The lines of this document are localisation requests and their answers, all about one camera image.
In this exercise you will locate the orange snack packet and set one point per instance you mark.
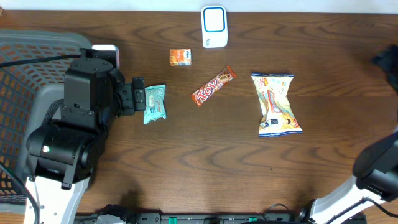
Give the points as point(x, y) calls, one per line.
point(180, 57)

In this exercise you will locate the grey plastic shopping basket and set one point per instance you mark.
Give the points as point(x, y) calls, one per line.
point(28, 90)

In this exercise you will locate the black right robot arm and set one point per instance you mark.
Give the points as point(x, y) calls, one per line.
point(374, 182)

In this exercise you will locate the cream snack chips bag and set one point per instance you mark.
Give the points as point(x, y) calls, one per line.
point(277, 116)

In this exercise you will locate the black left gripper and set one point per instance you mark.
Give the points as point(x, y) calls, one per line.
point(127, 108)

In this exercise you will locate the white barcode scanner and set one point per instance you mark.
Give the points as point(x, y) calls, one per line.
point(214, 27)

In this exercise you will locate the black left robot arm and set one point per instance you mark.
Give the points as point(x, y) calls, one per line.
point(64, 150)

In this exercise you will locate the orange Top chocolate bar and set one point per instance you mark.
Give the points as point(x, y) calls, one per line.
point(212, 86)

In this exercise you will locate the mint green wipes pack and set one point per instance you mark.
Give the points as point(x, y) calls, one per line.
point(155, 108)

